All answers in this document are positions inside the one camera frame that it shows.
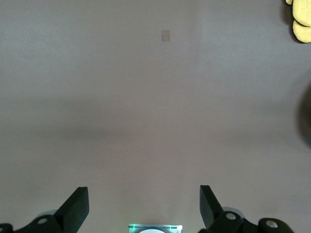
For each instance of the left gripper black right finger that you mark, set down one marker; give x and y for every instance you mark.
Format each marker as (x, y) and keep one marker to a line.
(211, 211)

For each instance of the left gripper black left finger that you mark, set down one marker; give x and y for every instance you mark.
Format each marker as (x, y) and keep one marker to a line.
(70, 213)

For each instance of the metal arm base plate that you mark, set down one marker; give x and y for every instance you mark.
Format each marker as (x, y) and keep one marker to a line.
(133, 228)

